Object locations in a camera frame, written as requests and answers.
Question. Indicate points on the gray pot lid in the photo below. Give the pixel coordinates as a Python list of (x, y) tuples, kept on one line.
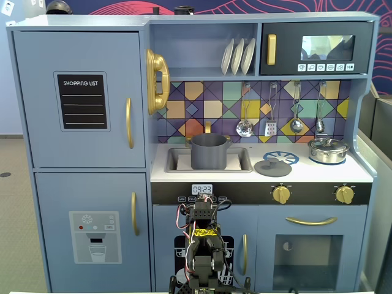
[(272, 170)]

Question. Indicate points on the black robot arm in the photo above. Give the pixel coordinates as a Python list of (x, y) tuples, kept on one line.
[(203, 263)]

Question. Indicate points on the shiny steel pot with lid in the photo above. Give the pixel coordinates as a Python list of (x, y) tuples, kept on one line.
[(327, 151)]

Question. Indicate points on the gray plastic pot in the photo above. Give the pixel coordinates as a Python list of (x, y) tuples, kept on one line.
[(208, 156)]

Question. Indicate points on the gold toy faucet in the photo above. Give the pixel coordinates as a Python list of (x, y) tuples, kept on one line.
[(208, 126)]

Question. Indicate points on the blue toy play kitchen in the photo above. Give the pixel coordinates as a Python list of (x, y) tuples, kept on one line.
[(196, 180)]

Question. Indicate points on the digital clock display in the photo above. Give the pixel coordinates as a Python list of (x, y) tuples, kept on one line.
[(202, 189)]

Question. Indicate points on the grey toy sink basin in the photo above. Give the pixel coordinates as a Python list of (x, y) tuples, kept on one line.
[(245, 159)]

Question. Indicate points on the metal skimmer spoon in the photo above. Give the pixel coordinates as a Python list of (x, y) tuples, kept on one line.
[(244, 128)]

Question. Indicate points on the metal slotted spatula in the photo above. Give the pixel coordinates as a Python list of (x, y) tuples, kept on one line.
[(271, 128)]

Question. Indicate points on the blue dishwasher door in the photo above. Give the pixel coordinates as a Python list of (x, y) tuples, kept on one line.
[(165, 223)]

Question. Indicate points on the gold toy telephone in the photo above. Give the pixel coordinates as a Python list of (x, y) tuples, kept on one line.
[(159, 65)]

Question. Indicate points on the white toy plate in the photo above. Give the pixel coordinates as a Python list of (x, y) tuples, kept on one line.
[(248, 56), (226, 58), (237, 58)]

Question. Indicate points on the gold stove knob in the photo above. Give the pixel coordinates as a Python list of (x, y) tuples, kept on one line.
[(281, 194), (345, 194)]

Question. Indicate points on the metal ladle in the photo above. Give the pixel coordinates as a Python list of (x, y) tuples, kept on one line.
[(296, 125)]

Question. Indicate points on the blue oven door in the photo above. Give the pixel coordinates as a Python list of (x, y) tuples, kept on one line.
[(266, 245)]

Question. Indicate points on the black shopping list board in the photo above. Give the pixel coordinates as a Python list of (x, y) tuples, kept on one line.
[(82, 101)]

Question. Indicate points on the small metal hanging utensil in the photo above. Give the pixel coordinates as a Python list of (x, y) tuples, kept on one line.
[(320, 125)]

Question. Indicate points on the black microwave door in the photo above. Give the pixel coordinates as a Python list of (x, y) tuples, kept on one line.
[(288, 46)]

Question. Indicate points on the black round object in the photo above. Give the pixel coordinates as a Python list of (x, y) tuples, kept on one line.
[(183, 10)]

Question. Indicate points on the blue lower freezer door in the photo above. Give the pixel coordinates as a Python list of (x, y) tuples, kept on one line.
[(61, 193)]

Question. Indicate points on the blue upper fridge door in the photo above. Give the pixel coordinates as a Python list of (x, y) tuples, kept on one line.
[(39, 144)]

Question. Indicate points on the black floor disc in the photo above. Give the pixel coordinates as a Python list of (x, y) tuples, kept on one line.
[(5, 174)]

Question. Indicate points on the black helmet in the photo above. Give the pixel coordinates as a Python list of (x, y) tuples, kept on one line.
[(58, 7)]

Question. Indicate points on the white wall picture card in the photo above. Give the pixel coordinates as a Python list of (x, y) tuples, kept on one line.
[(8, 8)]

